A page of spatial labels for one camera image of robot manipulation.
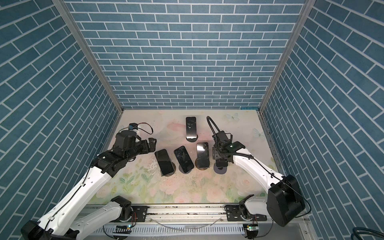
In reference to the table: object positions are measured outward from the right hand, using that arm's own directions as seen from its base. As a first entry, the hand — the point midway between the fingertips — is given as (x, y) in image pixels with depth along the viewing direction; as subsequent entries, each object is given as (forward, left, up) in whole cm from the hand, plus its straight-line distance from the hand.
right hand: (218, 150), depth 85 cm
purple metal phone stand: (-7, -2, -11) cm, 13 cm away
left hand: (-4, +36, +12) cm, 38 cm away
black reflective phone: (-2, +9, -2) cm, 9 cm away
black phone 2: (-7, +19, +1) cm, 21 cm away
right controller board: (-34, -18, -16) cm, 42 cm away
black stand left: (-9, +22, -10) cm, 25 cm away
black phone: (-9, +30, -1) cm, 31 cm away
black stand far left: (-13, +28, -8) cm, 31 cm away
